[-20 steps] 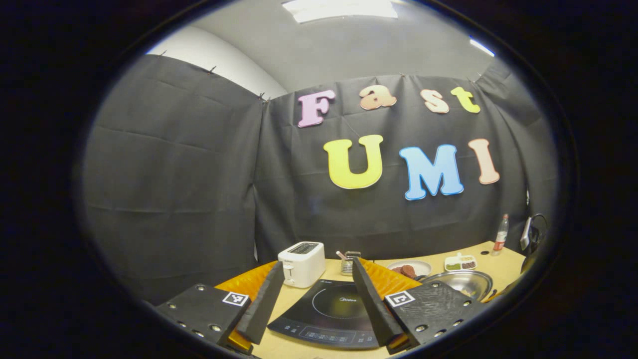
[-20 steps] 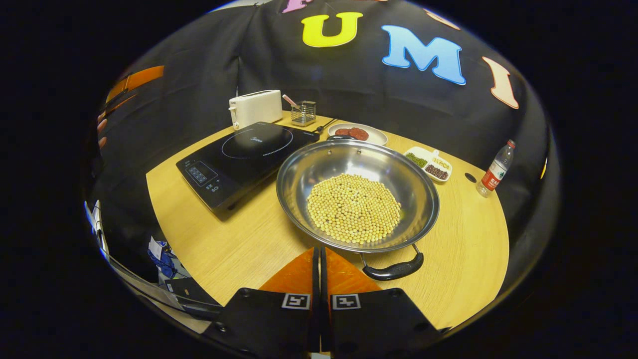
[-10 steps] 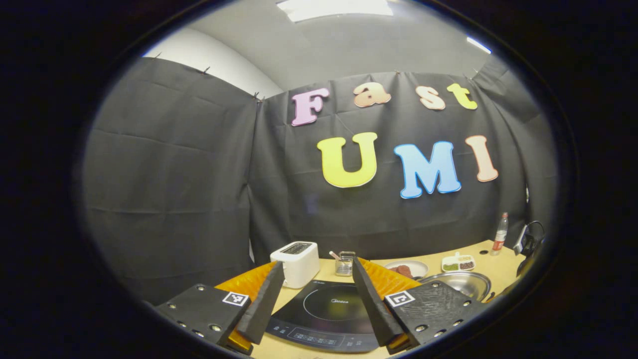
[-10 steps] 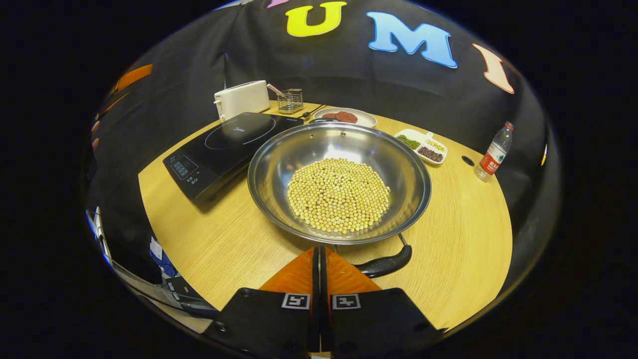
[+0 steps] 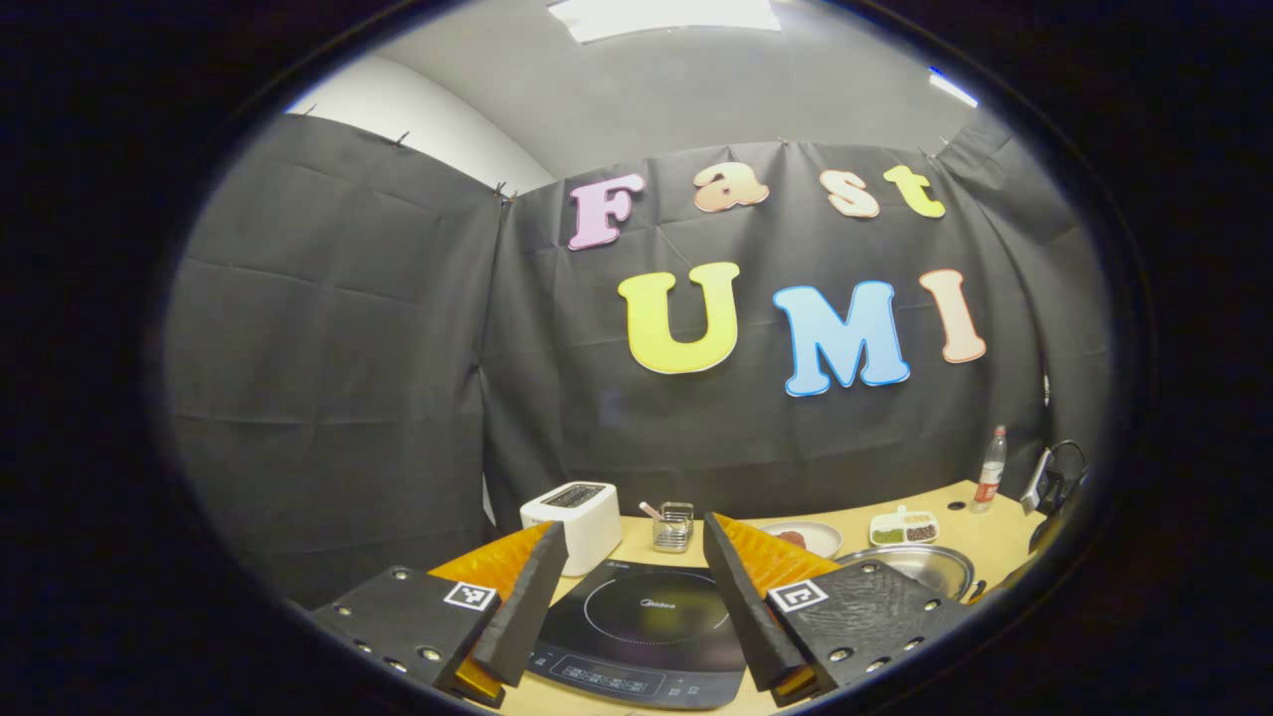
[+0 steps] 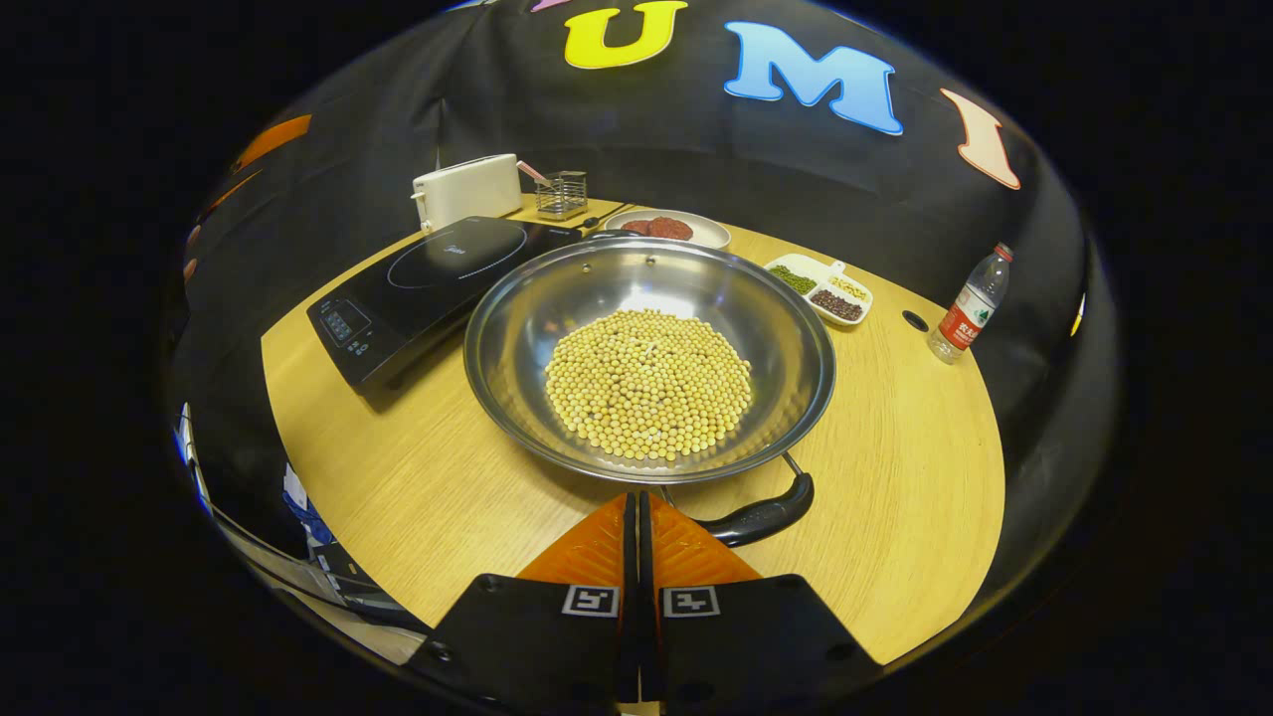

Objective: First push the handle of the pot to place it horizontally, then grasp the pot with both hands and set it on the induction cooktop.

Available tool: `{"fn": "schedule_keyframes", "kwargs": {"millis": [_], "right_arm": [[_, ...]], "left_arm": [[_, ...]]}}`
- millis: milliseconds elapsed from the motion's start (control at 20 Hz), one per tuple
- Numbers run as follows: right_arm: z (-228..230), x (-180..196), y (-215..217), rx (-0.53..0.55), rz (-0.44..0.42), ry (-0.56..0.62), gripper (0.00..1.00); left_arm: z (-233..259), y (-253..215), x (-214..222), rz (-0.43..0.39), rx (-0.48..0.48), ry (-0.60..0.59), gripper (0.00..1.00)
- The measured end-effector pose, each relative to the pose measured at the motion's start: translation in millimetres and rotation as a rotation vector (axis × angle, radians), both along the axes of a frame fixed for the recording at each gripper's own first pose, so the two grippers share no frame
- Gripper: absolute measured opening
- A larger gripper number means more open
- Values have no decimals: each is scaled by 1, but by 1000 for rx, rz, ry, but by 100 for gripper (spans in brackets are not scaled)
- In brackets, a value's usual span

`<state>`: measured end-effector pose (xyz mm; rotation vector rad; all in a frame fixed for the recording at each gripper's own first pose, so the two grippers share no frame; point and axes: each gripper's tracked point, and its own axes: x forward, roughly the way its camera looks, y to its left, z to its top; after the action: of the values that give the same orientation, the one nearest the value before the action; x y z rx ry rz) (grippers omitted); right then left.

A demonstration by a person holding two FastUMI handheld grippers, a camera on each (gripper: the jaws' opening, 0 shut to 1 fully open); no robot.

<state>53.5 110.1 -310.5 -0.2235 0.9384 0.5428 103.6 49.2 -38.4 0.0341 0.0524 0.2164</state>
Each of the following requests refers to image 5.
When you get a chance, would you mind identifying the clear water bottle red label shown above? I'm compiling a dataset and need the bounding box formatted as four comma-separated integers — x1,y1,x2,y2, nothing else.
972,426,1008,514

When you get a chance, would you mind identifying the black backdrop cloth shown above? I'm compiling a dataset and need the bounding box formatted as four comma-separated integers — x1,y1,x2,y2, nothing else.
164,111,1115,610

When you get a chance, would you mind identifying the white toaster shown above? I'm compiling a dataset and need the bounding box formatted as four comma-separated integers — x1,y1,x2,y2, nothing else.
519,481,623,578

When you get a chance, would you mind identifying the black induction cooktop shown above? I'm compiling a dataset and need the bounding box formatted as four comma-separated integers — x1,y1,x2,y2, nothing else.
525,562,749,710

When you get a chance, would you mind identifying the small ceiling light panel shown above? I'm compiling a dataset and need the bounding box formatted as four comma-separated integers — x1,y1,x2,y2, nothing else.
930,68,981,108

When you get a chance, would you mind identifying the round white plate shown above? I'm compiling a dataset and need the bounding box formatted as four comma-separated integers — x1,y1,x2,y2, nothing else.
761,521,844,560

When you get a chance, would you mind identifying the stainless steel pot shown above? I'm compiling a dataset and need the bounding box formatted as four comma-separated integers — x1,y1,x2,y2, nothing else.
833,544,986,605

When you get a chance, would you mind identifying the large ceiling light panel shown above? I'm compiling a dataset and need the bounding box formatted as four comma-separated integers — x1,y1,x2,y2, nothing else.
547,0,782,44

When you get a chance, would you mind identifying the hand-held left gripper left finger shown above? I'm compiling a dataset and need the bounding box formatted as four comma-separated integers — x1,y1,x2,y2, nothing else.
306,521,570,709

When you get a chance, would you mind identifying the small wire mesh holder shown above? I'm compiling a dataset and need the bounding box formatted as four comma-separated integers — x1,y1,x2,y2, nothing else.
652,502,695,553

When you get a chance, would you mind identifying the white divided dish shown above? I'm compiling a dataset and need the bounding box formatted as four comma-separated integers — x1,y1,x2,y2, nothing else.
869,505,940,547

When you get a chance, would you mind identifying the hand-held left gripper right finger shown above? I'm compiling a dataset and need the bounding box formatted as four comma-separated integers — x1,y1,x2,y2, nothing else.
702,512,981,707

